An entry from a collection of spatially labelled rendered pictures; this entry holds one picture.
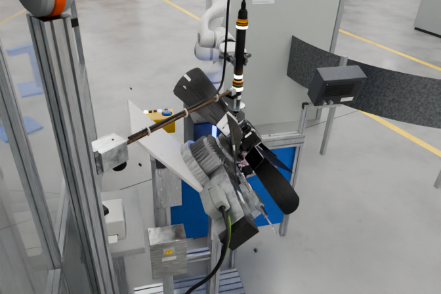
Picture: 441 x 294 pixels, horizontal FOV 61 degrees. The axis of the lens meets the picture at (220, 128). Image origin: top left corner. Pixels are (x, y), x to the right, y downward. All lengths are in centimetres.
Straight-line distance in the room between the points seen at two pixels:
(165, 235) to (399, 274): 172
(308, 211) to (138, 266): 131
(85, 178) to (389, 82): 255
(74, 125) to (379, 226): 250
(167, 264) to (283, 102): 256
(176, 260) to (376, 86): 216
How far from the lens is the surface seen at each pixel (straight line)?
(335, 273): 269
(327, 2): 370
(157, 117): 192
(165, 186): 151
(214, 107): 151
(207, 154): 148
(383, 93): 324
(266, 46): 357
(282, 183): 147
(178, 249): 165
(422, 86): 321
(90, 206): 119
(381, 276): 279
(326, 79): 208
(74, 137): 104
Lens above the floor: 205
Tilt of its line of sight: 32 degrees down
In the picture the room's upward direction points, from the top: 3 degrees clockwise
